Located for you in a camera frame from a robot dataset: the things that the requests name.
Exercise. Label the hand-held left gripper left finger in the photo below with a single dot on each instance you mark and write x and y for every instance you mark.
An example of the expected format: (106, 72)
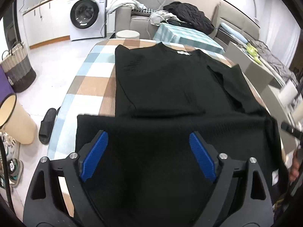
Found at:
(94, 156)

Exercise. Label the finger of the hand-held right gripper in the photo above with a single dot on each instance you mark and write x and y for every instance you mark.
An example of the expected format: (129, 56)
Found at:
(291, 129)

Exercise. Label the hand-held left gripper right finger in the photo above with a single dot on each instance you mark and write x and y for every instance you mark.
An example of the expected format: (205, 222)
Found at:
(203, 156)

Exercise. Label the black sweater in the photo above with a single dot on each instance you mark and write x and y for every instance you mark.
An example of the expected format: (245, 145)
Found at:
(165, 94)

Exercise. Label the white clothes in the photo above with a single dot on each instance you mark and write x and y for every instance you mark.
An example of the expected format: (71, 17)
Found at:
(118, 4)

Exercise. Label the person's right hand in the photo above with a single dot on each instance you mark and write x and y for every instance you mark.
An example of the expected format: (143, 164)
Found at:
(294, 167)

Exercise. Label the grey side cabinet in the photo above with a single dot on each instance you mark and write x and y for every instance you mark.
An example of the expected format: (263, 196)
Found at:
(272, 94)
(239, 56)

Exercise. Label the black slipper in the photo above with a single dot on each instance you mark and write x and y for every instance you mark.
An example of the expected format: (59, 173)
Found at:
(47, 125)

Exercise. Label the grey blanket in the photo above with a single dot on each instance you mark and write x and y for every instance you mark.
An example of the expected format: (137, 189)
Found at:
(272, 59)

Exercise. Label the plaid tablecloth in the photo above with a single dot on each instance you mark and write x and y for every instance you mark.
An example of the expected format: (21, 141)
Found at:
(94, 80)

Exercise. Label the beige waste bin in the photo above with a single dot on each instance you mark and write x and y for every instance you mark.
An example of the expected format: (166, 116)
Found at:
(21, 125)

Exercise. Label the sneaker on floor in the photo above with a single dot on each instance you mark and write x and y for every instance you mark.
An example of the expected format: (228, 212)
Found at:
(13, 172)

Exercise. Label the yellow-green toy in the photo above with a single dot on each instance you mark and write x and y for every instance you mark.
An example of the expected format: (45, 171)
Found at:
(252, 50)

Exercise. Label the light blue pillow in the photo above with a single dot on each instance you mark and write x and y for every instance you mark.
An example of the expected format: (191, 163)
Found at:
(234, 33)

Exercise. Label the woven laundry basket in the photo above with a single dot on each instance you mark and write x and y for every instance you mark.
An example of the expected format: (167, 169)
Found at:
(19, 71)

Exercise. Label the purple bag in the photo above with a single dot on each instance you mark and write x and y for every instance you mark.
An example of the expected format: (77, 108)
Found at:
(4, 82)

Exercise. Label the teal checkered cloth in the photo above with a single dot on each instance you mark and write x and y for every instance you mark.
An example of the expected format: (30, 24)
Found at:
(184, 35)

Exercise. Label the white washing machine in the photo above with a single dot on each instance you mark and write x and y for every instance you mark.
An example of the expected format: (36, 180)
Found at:
(94, 29)

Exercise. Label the white round stool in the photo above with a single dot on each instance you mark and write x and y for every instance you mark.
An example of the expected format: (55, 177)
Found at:
(127, 33)

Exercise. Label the grey sofa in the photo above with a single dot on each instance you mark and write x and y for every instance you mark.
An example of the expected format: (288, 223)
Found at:
(139, 26)

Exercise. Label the white cabinet with wooden counter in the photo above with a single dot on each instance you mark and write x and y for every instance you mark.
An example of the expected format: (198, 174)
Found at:
(47, 23)

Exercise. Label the black jacket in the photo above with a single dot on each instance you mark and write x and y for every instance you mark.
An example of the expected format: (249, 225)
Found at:
(189, 14)

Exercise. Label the grey white garment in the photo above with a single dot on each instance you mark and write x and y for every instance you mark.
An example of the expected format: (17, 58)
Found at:
(163, 16)

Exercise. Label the black white checkered pillow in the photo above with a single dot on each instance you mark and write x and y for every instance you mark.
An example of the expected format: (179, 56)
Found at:
(142, 11)

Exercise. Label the dark glass door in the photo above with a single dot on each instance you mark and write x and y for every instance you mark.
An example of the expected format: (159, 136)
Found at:
(11, 28)

